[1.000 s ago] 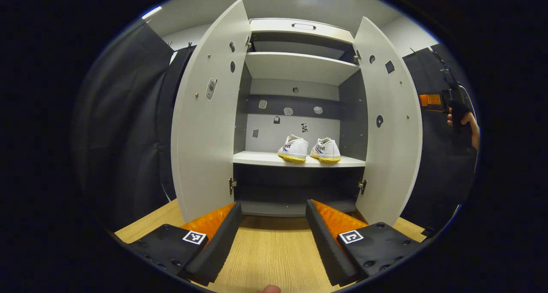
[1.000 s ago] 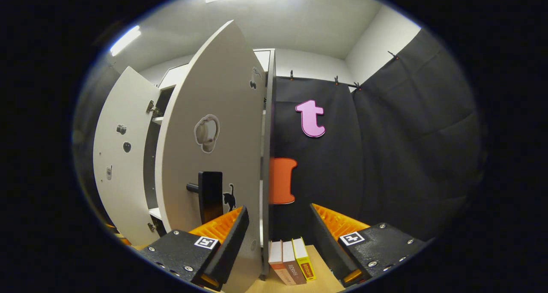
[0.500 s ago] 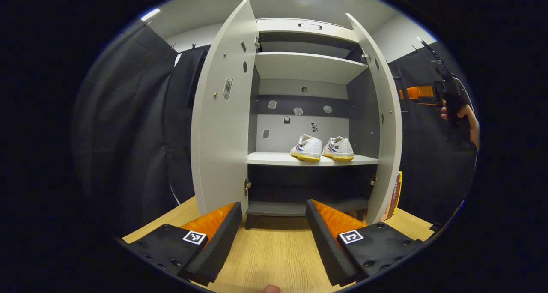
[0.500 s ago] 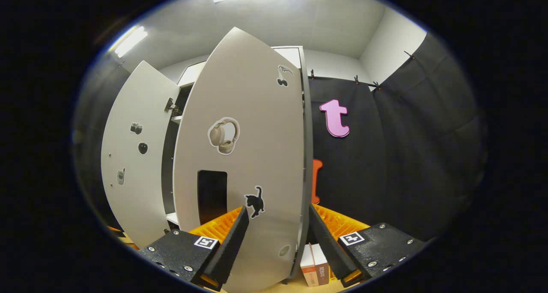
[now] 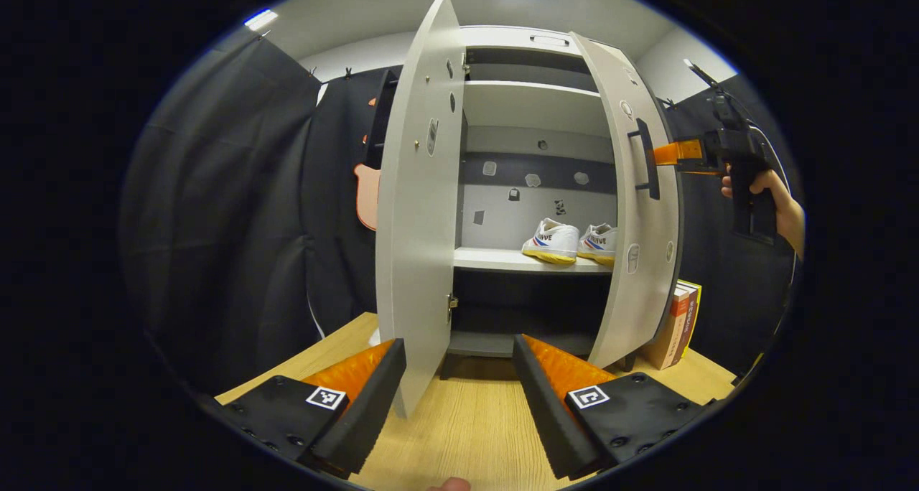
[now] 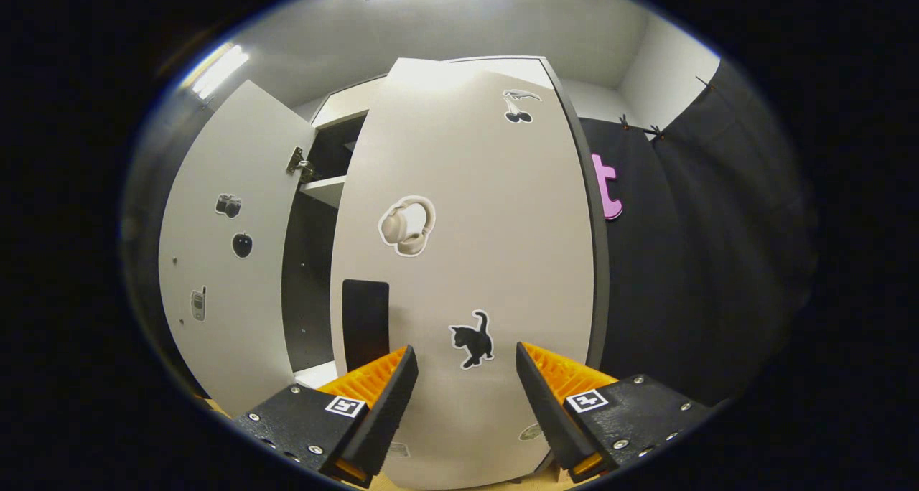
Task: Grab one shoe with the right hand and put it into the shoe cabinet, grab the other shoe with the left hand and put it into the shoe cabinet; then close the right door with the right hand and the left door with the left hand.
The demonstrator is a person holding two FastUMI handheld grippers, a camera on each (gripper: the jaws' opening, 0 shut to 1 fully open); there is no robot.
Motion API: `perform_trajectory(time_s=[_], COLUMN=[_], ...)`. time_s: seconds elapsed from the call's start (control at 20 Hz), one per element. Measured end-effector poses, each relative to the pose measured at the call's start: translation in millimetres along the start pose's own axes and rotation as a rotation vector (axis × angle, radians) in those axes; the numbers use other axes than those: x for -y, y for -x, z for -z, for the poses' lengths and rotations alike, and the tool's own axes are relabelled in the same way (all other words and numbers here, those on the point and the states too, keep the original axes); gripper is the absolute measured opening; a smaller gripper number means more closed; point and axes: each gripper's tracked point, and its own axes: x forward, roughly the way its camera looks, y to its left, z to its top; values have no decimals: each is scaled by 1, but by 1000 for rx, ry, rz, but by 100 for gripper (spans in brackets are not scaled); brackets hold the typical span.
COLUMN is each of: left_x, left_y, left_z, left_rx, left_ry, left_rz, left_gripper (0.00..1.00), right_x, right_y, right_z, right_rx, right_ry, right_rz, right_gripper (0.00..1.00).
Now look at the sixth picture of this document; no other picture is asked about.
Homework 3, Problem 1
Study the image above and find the ceiling light panel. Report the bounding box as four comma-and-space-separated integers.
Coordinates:
179, 42, 250, 100

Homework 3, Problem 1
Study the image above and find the black backdrop cloth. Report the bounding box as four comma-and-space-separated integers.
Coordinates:
122, 57, 819, 406

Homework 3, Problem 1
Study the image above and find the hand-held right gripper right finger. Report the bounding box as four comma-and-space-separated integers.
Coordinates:
516, 342, 719, 483

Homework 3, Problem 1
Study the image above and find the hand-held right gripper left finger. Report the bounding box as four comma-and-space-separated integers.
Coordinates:
233, 345, 419, 488

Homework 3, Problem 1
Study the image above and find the white shoe cabinet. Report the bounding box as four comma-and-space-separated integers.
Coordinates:
281, 55, 611, 477

